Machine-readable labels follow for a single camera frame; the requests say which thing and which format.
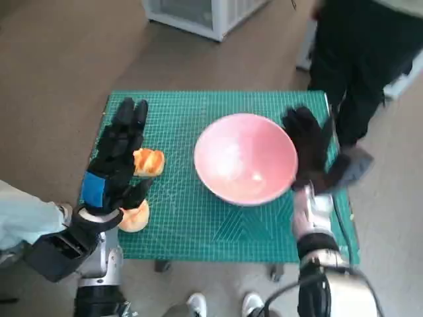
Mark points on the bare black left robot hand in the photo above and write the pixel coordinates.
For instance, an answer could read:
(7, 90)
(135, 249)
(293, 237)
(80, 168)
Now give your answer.
(115, 155)

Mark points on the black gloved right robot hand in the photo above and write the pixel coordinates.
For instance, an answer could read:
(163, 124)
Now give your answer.
(310, 148)

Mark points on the twisted toy bread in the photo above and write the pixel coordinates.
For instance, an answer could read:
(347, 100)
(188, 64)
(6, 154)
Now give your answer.
(150, 162)

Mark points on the pink bowl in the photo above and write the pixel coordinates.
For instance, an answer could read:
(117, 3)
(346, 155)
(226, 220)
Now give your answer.
(244, 158)

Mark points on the round toy bun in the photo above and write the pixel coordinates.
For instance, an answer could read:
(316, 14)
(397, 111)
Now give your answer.
(135, 219)

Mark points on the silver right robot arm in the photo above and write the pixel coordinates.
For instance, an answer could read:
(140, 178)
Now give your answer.
(317, 224)

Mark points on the green cutting mat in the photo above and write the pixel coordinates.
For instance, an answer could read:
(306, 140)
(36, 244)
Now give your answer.
(185, 224)

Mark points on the person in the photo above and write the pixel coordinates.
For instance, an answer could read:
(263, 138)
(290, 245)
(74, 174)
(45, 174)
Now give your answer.
(363, 49)
(20, 218)

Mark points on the white vented cabinet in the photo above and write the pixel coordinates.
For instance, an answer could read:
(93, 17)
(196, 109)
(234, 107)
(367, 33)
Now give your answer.
(198, 13)

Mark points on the person's foot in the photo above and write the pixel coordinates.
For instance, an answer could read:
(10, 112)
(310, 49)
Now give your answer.
(252, 303)
(197, 303)

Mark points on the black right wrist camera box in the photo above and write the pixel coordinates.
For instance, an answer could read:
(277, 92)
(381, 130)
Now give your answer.
(355, 165)

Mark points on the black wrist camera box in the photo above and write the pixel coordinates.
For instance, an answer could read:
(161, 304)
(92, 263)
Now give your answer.
(355, 165)
(56, 254)

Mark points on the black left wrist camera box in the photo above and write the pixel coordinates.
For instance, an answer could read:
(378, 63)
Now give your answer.
(56, 254)

